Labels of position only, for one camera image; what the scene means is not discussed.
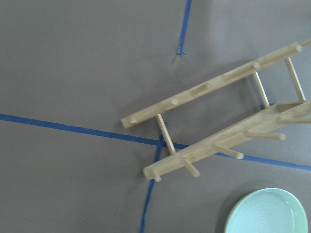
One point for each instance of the wooden plate rack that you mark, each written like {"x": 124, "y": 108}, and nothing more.
{"x": 260, "y": 125}

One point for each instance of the light green plate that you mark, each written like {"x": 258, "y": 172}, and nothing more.
{"x": 269, "y": 210}

